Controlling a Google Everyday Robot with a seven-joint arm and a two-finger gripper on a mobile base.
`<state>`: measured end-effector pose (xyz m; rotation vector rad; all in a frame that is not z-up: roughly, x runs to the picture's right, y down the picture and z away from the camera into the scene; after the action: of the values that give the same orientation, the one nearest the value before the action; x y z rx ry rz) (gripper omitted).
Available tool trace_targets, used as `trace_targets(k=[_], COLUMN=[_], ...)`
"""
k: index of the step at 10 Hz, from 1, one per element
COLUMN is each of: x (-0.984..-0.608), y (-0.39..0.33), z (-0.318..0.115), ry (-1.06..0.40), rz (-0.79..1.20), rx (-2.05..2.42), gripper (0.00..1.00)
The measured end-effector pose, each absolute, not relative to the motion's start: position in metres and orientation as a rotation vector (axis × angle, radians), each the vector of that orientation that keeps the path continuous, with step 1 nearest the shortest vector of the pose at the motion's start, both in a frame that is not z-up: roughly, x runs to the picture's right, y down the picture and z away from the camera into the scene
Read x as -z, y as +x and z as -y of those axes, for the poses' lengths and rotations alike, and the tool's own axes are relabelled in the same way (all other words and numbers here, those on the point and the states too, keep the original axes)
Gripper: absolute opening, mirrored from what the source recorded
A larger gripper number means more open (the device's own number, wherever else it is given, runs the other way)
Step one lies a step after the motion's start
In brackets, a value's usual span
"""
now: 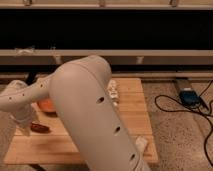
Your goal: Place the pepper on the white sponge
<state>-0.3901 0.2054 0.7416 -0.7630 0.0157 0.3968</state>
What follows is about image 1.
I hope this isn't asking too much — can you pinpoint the white sponge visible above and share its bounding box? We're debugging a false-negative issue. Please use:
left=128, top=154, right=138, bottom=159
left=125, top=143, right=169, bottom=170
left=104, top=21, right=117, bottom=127
left=135, top=136, right=148, bottom=153

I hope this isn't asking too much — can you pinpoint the black cable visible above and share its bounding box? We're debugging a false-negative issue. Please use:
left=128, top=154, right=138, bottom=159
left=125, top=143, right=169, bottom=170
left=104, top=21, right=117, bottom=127
left=154, top=79, right=213, bottom=168

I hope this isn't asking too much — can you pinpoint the long grey rail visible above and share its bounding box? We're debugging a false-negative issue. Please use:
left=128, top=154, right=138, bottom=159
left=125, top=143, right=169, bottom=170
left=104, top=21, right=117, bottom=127
left=0, top=49, right=213, bottom=65

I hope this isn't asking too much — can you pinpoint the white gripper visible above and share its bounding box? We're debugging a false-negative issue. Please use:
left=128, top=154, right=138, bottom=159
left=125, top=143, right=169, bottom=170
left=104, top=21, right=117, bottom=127
left=12, top=105, right=37, bottom=136

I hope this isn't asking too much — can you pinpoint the orange bowl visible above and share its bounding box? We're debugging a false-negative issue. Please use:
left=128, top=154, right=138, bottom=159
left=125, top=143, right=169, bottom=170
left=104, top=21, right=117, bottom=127
left=37, top=99, right=56, bottom=113

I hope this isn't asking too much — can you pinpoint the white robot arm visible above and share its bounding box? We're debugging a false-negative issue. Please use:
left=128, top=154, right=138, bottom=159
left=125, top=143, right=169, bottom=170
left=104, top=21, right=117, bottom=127
left=0, top=56, right=151, bottom=171

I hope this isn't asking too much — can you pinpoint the white plastic bottle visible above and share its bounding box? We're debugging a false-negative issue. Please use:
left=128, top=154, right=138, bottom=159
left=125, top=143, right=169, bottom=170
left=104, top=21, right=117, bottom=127
left=107, top=80, right=119, bottom=106

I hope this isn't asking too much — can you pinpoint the blue power adapter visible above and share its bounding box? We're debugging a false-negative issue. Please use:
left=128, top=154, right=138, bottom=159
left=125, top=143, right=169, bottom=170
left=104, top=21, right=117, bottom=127
left=179, top=89, right=200, bottom=106

